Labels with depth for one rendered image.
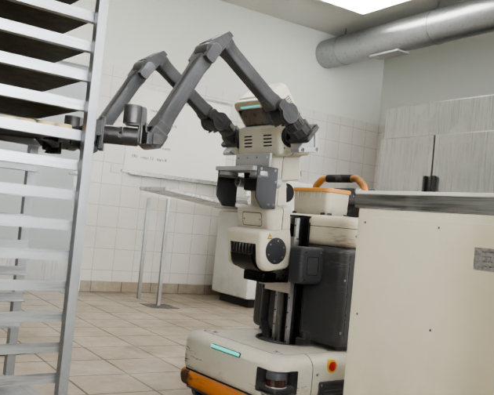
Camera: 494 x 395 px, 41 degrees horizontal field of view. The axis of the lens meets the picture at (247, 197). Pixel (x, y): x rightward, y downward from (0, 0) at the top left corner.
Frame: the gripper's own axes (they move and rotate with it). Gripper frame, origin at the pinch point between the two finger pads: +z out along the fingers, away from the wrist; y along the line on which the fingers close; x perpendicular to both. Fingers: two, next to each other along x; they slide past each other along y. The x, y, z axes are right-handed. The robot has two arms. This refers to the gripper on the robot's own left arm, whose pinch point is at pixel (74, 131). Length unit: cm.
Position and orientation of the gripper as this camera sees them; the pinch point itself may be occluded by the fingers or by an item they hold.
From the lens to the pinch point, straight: 211.8
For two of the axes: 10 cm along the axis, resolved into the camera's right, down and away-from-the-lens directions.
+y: 0.9, -10.0, 0.3
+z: -9.9, -0.9, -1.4
